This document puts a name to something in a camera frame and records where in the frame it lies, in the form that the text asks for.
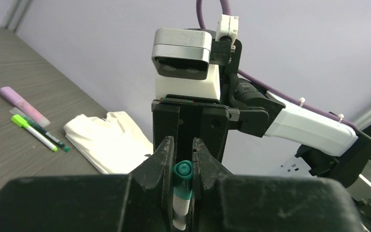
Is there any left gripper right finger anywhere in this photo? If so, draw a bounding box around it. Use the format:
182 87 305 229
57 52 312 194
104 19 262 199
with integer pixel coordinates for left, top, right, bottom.
192 138 363 232

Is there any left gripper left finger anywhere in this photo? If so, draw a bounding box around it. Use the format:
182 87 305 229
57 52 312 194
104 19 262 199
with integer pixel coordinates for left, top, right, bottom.
0 136 175 232

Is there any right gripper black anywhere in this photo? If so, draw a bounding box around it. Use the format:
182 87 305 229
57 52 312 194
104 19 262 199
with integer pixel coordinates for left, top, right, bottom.
151 95 234 162

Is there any white pen teal end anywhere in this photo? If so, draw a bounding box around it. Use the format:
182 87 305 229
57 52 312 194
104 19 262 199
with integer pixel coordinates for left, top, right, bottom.
172 160 194 231

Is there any white pen green end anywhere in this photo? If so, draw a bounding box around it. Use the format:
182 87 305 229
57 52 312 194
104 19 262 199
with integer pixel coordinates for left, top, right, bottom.
24 125 58 152

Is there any dark green pen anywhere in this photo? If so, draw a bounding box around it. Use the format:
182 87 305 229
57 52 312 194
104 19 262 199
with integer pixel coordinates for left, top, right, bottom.
27 118 70 152

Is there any pink highlighter pen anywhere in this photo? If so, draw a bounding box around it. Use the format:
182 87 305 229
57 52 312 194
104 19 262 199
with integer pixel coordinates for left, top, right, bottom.
0 87 50 128

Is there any teal pen cap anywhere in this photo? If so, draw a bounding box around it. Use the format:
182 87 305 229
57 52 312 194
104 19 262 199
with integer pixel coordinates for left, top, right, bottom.
173 160 193 200

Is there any green highlighter cap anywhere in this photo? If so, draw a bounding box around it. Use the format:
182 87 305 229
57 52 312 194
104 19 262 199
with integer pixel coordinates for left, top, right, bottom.
11 115 29 128

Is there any clear pen cap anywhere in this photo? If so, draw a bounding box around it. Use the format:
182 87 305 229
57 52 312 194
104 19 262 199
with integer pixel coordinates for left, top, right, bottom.
10 107 29 120

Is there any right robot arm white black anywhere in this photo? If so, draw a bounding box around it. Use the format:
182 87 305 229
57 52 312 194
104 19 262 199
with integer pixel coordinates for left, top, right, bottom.
152 36 371 187

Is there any white cloth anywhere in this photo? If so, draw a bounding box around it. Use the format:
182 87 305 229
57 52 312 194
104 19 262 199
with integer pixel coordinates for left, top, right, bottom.
63 111 154 174

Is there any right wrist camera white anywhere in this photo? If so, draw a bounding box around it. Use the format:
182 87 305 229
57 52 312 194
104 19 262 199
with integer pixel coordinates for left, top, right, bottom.
151 14 239 101

